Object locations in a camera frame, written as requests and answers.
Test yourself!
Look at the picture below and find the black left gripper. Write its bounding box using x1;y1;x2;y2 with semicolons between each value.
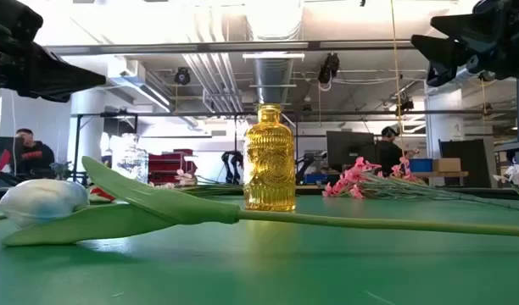
0;0;107;103

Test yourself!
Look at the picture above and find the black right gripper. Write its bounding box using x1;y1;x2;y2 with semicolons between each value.
410;0;519;88

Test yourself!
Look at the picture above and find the white artificial tulip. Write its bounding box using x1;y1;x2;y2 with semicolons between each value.
0;155;519;247

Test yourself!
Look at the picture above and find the white artificial flower bunch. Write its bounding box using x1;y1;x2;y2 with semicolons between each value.
148;168;246;197
492;162;519;209

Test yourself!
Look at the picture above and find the clear ribbed glass vase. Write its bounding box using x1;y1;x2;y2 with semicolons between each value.
109;132;150;186

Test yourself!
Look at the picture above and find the yellow ribbed glass vase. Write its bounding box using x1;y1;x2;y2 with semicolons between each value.
243;103;298;213

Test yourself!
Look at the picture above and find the person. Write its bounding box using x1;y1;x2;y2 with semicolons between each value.
14;127;56;175
374;125;416;177

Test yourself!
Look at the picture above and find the red flag tag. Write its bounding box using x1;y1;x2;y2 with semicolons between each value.
0;148;13;173

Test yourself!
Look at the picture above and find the black panel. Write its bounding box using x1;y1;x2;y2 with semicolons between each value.
438;138;488;189

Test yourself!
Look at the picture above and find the cardboard box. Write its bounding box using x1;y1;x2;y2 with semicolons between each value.
432;158;462;173

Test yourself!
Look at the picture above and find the blue plastic bin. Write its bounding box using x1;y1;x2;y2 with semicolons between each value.
409;158;433;173

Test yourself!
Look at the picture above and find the red tool cabinet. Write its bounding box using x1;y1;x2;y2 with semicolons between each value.
148;147;198;186

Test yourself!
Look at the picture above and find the wooden bench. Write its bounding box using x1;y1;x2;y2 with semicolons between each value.
411;170;470;188

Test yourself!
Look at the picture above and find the green table mat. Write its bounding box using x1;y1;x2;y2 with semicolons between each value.
0;194;519;305

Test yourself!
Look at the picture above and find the yellow hanging cord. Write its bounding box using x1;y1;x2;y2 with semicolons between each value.
389;0;407;158

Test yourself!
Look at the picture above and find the black overhead rail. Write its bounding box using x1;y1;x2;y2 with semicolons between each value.
42;40;416;56

